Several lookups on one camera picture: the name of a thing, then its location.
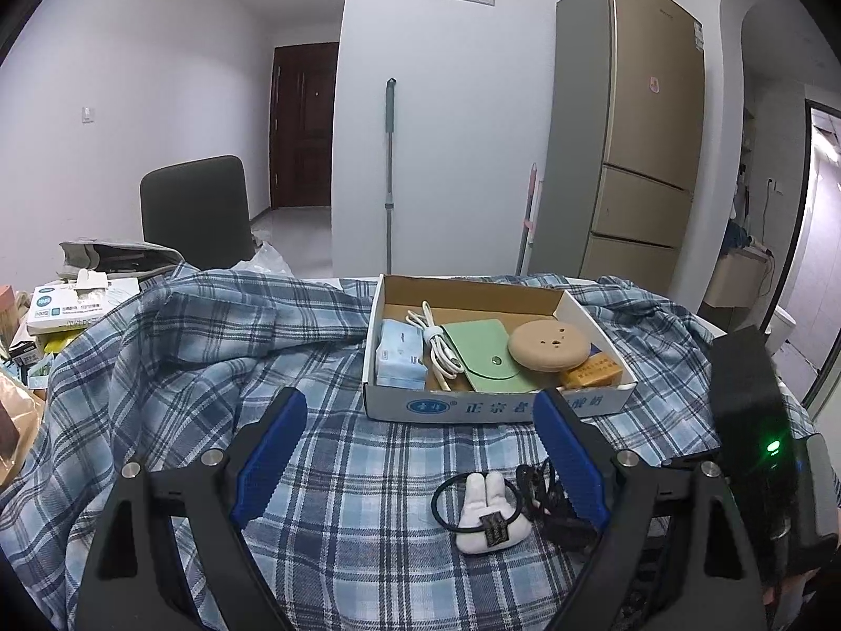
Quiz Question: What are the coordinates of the black hair tie bundle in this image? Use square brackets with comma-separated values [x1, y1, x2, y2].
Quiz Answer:
[514, 457, 602, 553]

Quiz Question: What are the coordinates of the yellow blue small box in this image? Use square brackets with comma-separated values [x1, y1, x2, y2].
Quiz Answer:
[560, 352, 623, 389]

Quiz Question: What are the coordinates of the round tan cookie plush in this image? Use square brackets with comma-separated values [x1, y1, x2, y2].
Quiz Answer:
[507, 318, 590, 373]

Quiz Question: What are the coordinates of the green snap pouch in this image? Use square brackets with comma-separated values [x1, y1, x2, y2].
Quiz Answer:
[443, 319, 545, 394]

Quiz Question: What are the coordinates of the blue tissue pack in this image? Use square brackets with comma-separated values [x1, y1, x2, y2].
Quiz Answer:
[375, 319, 428, 390]

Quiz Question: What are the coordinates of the white cable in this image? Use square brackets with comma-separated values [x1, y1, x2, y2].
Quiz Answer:
[403, 299, 469, 382]

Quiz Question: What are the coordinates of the person's right hand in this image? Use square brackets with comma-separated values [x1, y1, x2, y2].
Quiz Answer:
[763, 558, 839, 629]

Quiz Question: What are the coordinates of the blue plaid cloth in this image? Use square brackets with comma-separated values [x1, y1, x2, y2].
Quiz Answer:
[0, 262, 820, 631]

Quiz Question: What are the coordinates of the beige cabinet in doorway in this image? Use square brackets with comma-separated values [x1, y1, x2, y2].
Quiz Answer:
[703, 247, 771, 309]

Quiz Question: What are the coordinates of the brown paper bag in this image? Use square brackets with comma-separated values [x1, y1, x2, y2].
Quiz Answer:
[0, 372, 46, 488]

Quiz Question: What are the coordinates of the cardboard tray box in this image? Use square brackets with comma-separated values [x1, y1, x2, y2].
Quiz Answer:
[362, 275, 637, 426]

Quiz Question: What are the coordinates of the white blue box stack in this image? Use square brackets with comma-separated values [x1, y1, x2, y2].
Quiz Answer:
[26, 271, 140, 335]

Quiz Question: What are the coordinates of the grey folded bag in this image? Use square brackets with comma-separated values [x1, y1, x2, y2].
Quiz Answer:
[57, 239, 184, 279]

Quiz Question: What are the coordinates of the dark green chair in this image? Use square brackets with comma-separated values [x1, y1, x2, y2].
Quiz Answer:
[140, 155, 255, 269]

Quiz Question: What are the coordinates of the gold refrigerator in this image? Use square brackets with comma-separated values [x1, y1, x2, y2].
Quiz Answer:
[529, 0, 704, 293]

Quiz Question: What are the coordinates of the brown wooden door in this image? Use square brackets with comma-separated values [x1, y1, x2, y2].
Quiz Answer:
[270, 42, 339, 208]

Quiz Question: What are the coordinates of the pink broom handle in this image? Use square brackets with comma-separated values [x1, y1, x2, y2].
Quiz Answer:
[516, 162, 539, 275]

